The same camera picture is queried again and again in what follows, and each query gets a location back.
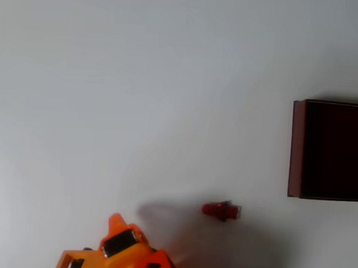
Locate small red toy piece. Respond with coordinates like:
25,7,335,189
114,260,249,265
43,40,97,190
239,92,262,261
200,199,243,223

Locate dark red open box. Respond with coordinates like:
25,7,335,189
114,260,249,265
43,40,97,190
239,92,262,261
286,98,358,203

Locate light orange camera mount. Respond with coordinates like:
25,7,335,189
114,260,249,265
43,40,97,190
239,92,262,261
54,246,112,268

